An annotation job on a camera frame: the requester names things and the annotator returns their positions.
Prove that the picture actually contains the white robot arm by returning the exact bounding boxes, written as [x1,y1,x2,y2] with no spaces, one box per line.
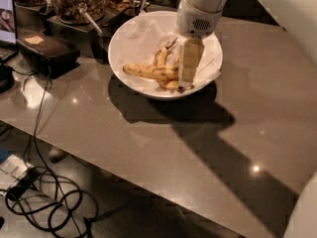
[211,0,317,238]

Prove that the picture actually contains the glass jar of nuts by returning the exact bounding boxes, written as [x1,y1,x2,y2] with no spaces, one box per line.
[51,0,104,25]

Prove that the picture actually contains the white paper on floor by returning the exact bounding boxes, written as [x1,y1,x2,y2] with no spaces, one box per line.
[0,155,32,196]

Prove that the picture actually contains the dark tray stand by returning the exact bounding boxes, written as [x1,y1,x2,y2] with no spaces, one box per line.
[16,0,141,60]

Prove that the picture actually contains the serving tongs in jar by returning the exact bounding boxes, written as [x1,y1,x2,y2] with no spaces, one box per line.
[78,8,103,37]

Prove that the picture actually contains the laptop computer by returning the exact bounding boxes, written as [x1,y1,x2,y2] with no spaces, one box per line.
[0,0,19,63]

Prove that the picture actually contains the left rear yellow banana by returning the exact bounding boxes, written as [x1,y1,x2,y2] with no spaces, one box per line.
[154,39,176,66]

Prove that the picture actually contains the black power adapter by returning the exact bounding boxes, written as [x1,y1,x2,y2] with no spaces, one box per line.
[6,168,40,201]

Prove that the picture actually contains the white ceramic bowl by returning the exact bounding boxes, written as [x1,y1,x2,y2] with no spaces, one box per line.
[108,11,223,100]

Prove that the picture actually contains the black box device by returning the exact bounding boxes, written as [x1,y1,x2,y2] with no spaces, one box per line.
[17,31,80,79]

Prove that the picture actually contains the spotted yellow banana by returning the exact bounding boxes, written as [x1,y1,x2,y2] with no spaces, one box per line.
[123,63,178,79]

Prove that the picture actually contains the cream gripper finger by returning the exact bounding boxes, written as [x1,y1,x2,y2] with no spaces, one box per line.
[178,37,204,87]

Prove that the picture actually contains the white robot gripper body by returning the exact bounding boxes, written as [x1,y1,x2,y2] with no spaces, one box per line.
[176,0,222,37]

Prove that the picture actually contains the white paper liner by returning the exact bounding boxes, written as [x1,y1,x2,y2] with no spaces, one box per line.
[109,11,223,100]

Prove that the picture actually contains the black round object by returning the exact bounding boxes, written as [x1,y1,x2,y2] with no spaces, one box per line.
[0,64,15,93]

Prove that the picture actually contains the black cable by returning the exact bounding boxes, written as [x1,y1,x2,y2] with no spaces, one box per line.
[4,67,100,238]

